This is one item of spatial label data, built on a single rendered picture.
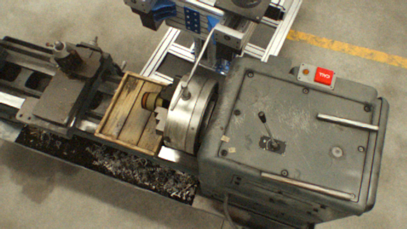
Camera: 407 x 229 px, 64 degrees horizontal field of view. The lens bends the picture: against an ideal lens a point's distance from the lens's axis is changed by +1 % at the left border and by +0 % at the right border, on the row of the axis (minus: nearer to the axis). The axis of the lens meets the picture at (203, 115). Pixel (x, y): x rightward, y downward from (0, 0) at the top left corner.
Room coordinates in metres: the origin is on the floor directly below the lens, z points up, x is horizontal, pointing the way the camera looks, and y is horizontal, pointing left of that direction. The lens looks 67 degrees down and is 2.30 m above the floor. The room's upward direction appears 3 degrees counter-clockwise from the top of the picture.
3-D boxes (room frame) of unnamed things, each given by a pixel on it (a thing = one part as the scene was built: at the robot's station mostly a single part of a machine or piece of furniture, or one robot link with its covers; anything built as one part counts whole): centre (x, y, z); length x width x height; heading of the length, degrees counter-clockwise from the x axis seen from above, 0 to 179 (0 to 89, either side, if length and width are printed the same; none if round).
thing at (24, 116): (0.78, 0.68, 0.90); 0.47 x 0.30 x 0.06; 158
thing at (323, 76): (0.57, -0.44, 1.26); 0.06 x 0.06 x 0.02; 68
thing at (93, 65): (0.82, 0.58, 0.99); 0.20 x 0.10 x 0.05; 68
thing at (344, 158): (0.39, -0.32, 1.06); 0.59 x 0.48 x 0.39; 68
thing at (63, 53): (0.83, 0.60, 1.13); 0.08 x 0.08 x 0.03
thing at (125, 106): (0.62, 0.30, 0.89); 0.36 x 0.30 x 0.04; 158
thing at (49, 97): (0.77, 0.63, 0.95); 0.43 x 0.17 x 0.05; 158
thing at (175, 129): (0.53, 0.06, 1.08); 0.32 x 0.09 x 0.32; 158
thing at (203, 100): (0.51, 0.00, 1.08); 0.31 x 0.03 x 0.31; 158
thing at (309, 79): (0.57, -0.42, 1.23); 0.13 x 0.08 x 0.05; 68
